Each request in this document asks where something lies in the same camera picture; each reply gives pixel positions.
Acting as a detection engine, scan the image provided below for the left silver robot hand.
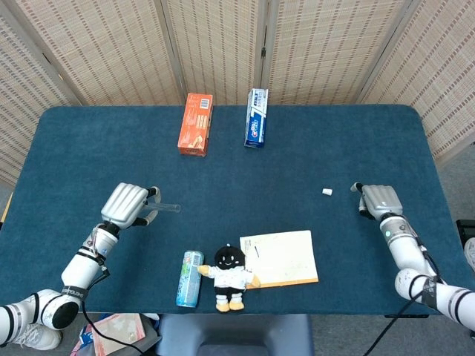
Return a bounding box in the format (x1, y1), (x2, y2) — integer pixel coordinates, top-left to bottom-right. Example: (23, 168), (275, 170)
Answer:
(100, 182), (162, 229)

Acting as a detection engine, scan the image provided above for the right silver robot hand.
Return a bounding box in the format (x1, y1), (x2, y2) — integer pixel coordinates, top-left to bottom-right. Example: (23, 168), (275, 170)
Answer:
(350, 182), (404, 220)

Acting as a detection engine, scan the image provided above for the clear glass test tube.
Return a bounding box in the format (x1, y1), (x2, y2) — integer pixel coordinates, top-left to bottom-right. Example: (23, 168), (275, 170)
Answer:
(142, 202), (182, 214)

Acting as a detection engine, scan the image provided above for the black box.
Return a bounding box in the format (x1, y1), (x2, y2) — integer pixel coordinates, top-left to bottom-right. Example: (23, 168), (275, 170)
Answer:
(455, 220), (475, 245)

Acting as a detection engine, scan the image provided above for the translucent white bag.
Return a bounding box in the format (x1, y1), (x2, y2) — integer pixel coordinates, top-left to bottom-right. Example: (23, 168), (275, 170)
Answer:
(463, 237), (475, 268)

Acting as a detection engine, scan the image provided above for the light blue drink can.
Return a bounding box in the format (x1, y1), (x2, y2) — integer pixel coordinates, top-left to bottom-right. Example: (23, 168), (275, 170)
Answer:
(175, 250), (206, 309)

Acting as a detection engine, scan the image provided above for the orange cardboard box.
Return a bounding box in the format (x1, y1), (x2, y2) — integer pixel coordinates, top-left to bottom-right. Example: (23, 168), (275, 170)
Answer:
(177, 92), (214, 158)

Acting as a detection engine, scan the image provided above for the cream notepad orange edge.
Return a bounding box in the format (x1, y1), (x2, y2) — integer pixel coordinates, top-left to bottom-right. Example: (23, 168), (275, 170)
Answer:
(239, 229), (320, 289)

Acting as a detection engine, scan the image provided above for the wooden board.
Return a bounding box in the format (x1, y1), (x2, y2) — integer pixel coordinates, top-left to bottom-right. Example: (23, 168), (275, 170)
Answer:
(1, 191), (14, 223)

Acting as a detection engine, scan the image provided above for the dark blue tablecloth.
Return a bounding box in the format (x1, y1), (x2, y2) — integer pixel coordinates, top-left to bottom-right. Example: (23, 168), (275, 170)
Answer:
(0, 105), (458, 316)

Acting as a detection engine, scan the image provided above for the black plush doll white coat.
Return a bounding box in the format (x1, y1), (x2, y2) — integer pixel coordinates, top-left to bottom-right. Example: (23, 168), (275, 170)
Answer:
(197, 243), (262, 314)

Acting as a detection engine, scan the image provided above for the pink plastic package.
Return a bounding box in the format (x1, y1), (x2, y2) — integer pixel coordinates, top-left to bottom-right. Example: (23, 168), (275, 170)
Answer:
(91, 313), (146, 356)

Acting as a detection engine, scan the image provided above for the dark grey bag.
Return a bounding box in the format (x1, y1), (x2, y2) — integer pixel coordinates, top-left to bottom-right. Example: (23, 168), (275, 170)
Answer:
(140, 314), (163, 356)

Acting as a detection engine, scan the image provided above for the blue white package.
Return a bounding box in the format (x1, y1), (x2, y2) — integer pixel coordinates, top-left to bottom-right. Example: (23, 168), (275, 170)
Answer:
(70, 322), (96, 356)

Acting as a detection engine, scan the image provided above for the blue white toothpaste box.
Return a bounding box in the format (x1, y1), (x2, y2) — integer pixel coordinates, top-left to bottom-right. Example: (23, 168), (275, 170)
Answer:
(243, 88), (269, 149)

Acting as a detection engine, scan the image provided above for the white sneaker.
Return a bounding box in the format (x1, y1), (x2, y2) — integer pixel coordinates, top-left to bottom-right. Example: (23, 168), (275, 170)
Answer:
(14, 322), (63, 352)

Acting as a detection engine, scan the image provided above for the woven folding screen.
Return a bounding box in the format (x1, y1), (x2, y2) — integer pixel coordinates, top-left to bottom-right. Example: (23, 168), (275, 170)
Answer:
(0, 0), (475, 186)

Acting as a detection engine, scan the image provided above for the dark blue chair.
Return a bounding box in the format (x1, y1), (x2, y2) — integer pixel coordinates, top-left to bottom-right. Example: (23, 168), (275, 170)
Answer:
(155, 313), (315, 356)

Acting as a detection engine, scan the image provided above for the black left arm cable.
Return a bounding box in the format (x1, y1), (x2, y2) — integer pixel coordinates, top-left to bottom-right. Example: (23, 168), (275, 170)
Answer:
(80, 265), (145, 356)

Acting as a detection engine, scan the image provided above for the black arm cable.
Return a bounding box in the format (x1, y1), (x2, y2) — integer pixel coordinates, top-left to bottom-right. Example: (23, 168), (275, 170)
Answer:
(80, 265), (145, 356)
(365, 237), (446, 356)

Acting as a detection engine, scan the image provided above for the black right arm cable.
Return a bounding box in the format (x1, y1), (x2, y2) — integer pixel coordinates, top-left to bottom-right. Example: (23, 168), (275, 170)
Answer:
(365, 237), (446, 356)

